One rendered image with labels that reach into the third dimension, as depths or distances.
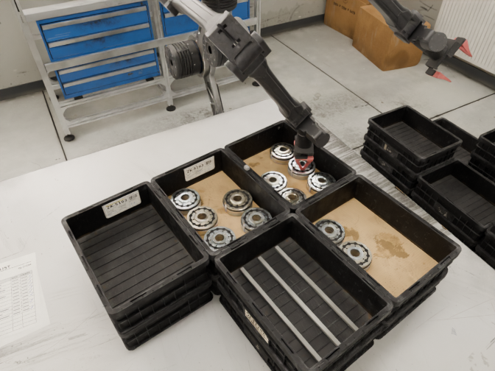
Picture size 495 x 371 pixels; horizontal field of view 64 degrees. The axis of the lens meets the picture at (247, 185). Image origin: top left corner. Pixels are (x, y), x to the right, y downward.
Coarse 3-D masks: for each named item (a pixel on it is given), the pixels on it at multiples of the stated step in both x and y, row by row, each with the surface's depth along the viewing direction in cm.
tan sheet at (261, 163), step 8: (264, 152) 159; (248, 160) 155; (256, 160) 155; (264, 160) 155; (256, 168) 152; (264, 168) 152; (272, 168) 152; (280, 168) 152; (288, 176) 149; (288, 184) 146; (296, 184) 146; (304, 184) 146; (304, 192) 143
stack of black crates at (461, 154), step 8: (440, 120) 255; (448, 120) 253; (448, 128) 254; (456, 128) 249; (464, 136) 246; (472, 136) 241; (464, 144) 248; (472, 144) 243; (456, 152) 246; (464, 152) 246; (464, 160) 241
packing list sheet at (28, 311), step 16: (32, 256) 138; (0, 272) 134; (16, 272) 134; (32, 272) 134; (0, 288) 129; (16, 288) 129; (32, 288) 129; (0, 304) 125; (16, 304) 125; (32, 304) 125; (0, 320) 121; (16, 320) 121; (32, 320) 121; (48, 320) 121; (0, 336) 118; (16, 336) 118
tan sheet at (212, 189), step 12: (204, 180) 147; (216, 180) 147; (228, 180) 147; (204, 192) 143; (216, 192) 143; (204, 204) 139; (216, 204) 139; (228, 216) 134; (240, 216) 134; (240, 228) 131
